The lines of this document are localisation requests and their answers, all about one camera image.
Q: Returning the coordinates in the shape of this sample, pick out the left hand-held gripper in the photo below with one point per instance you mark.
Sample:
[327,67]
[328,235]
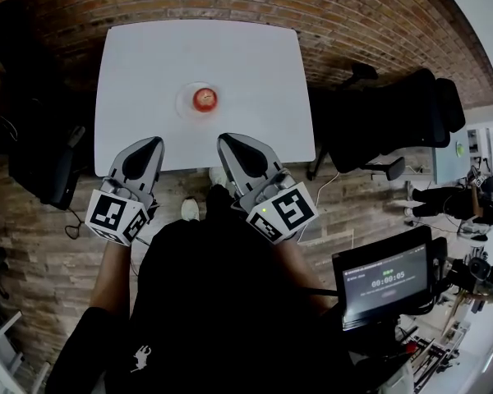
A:
[107,213]

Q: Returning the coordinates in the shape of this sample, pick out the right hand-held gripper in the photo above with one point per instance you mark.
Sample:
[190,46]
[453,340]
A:
[291,207]

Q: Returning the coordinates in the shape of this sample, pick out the red apple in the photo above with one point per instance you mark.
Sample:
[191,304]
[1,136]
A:
[205,100]

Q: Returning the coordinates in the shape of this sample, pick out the white plate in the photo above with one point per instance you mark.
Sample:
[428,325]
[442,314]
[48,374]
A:
[184,101]

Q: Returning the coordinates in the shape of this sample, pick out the person's right forearm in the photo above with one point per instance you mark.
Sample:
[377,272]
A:
[298,273]

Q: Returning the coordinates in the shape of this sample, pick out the person's left forearm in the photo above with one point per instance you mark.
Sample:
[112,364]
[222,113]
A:
[109,277]

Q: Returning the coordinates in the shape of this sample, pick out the person's right white shoe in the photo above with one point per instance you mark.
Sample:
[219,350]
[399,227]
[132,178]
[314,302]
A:
[217,175]

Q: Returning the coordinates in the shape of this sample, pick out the person's white shoe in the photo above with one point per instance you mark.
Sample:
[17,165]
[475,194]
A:
[190,209]
[217,175]

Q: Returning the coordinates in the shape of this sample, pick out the person's left white shoe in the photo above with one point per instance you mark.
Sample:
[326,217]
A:
[190,209]

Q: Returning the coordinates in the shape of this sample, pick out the black chair with dark jacket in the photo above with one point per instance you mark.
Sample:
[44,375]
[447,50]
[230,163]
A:
[33,129]

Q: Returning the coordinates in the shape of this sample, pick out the person's black clothing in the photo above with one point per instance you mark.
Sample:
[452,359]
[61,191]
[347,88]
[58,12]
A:
[213,302]

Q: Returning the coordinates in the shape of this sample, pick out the black office chair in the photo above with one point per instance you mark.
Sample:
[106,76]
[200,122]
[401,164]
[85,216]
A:
[394,121]

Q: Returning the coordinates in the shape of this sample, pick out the black monitor screen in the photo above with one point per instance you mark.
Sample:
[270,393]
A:
[384,281]

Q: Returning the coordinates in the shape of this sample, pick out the grey-blue desk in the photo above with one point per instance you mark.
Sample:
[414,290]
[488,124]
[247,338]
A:
[445,162]

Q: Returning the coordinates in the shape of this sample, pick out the white metal rack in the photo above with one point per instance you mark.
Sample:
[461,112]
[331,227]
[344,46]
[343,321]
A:
[0,343]

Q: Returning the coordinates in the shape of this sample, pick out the black camera rig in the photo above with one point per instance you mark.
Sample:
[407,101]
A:
[478,269]

